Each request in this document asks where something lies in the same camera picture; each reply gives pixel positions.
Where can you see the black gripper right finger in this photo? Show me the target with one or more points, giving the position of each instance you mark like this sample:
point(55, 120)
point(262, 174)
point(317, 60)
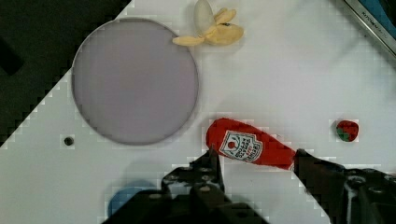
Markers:
point(348, 196)

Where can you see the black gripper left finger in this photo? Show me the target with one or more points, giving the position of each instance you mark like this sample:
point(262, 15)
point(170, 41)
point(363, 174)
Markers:
point(188, 195)

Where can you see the red plush ketchup bottle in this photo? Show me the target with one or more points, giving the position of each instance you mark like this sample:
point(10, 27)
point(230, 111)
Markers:
point(240, 141)

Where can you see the small red green strawberry toy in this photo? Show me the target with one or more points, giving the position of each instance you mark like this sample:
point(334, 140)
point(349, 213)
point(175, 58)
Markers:
point(347, 130)

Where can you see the blue cup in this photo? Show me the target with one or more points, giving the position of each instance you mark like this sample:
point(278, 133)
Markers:
point(121, 198)

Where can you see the grey round plate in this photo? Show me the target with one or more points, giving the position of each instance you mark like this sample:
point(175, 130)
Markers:
point(131, 84)

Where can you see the yellow plush peeled banana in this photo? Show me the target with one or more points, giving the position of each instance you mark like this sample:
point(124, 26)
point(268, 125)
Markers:
point(213, 29)

